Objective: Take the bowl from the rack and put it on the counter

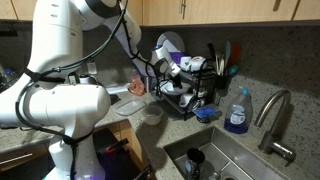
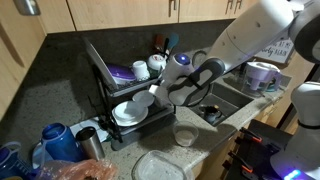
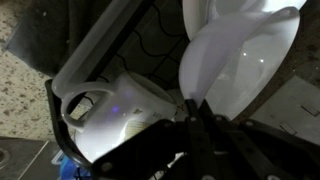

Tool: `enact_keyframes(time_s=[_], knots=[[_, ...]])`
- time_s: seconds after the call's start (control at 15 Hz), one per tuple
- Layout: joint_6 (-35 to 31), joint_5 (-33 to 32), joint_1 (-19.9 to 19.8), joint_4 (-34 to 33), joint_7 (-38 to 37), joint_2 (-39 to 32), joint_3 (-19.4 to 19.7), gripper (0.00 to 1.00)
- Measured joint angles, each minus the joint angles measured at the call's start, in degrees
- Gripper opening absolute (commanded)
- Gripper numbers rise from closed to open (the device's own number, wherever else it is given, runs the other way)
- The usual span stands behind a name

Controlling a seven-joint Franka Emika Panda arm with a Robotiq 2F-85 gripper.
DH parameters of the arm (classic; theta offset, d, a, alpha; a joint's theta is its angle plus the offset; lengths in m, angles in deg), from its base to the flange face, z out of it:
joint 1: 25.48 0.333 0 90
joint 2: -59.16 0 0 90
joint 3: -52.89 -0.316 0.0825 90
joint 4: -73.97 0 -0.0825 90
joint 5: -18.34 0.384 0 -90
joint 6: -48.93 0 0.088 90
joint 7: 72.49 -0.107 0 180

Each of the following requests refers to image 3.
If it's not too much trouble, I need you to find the white mug red mark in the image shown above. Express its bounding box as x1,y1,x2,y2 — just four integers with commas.
164,88,188,123

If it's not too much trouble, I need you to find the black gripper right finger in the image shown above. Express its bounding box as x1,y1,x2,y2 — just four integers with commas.
199,99,320,180

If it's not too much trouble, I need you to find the stainless steel sink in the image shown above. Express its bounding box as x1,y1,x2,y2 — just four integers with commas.
0,135,64,180

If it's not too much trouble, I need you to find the white wall outlet plate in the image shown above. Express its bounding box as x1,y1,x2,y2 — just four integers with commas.
249,74,320,145

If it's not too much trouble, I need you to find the grey plastic drip tray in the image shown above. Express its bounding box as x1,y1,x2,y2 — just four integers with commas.
51,0,149,99

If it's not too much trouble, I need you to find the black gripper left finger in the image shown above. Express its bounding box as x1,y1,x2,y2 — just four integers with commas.
91,98,214,180

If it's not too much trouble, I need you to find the blue sponge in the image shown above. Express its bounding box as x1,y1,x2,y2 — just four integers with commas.
59,154,93,180

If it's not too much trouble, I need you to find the black wire dish rack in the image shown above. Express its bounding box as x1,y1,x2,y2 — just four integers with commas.
44,0,191,169

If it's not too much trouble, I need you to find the white mug yellow print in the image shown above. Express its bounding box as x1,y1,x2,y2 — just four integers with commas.
59,70,178,164

